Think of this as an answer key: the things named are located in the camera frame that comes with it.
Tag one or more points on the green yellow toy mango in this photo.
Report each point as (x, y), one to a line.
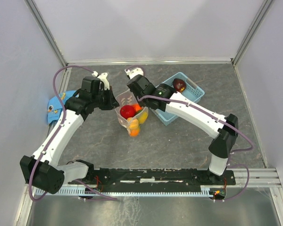
(142, 116)

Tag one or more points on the dark red toy fruit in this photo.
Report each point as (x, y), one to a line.
(179, 85)

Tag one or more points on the orange toy tangerine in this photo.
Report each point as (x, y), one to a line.
(134, 132)

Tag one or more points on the red toy wax apple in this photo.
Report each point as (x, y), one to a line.
(137, 107)

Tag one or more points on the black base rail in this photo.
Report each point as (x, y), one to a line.
(156, 180)

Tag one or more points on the light blue cable duct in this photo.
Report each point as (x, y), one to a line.
(83, 191)

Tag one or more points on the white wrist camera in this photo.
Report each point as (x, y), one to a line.
(103, 78)
(132, 72)

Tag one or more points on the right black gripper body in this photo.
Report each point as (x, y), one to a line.
(142, 102)

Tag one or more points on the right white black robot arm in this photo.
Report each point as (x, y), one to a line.
(222, 129)

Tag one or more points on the light blue plastic basket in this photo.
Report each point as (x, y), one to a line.
(192, 92)

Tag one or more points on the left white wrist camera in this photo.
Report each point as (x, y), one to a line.
(103, 78)

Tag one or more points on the blue patterned cloth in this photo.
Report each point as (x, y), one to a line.
(55, 107)

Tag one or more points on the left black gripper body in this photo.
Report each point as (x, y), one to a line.
(104, 100)

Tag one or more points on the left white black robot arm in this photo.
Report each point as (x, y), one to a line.
(41, 169)

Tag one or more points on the small yellow toy peach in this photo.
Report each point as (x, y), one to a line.
(133, 124)

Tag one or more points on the clear dotted zip top bag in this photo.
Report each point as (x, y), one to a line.
(127, 98)

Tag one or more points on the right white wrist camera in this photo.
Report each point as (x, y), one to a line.
(132, 72)

